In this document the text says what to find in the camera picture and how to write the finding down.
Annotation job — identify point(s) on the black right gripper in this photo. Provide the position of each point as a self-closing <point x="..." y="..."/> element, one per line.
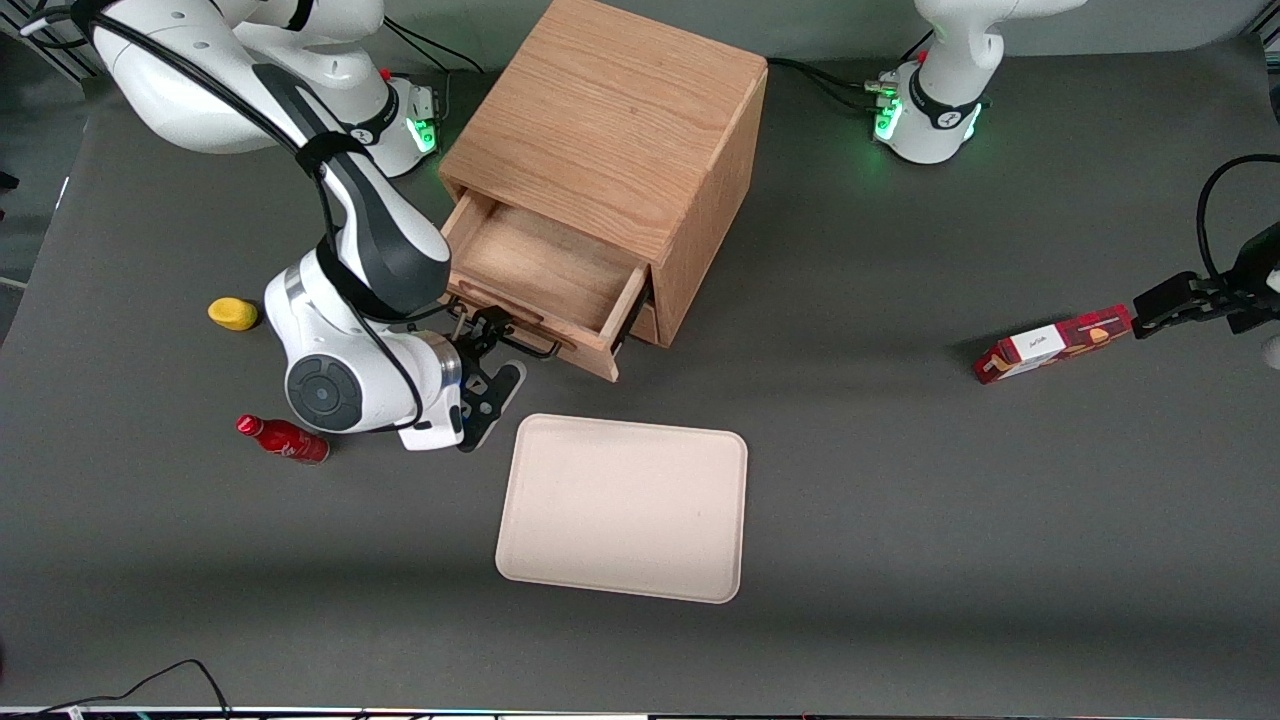
<point x="487" y="330"/>

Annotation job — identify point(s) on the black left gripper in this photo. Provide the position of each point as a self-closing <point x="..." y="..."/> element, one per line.
<point x="1236" y="299"/>

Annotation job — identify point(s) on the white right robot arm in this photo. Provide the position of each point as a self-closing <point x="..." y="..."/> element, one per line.
<point x="390" y="240"/>

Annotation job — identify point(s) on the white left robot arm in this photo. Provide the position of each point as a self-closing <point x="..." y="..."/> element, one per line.
<point x="945" y="110"/>

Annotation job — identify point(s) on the wooden drawer cabinet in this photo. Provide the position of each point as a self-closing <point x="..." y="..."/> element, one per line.
<point x="610" y="120"/>

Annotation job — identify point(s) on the red snack box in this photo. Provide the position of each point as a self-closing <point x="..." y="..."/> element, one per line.
<point x="1050" y="345"/>

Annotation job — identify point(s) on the beige plastic tray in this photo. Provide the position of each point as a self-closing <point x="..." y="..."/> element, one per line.
<point x="625" y="510"/>

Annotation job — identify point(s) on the red drink bottle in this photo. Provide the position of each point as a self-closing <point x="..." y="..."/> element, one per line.
<point x="285" y="440"/>

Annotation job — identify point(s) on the yellow lemon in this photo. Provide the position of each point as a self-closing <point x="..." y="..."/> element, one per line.
<point x="232" y="314"/>

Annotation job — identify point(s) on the aluminium frame rail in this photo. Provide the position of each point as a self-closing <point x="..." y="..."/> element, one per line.
<point x="1265" y="35"/>

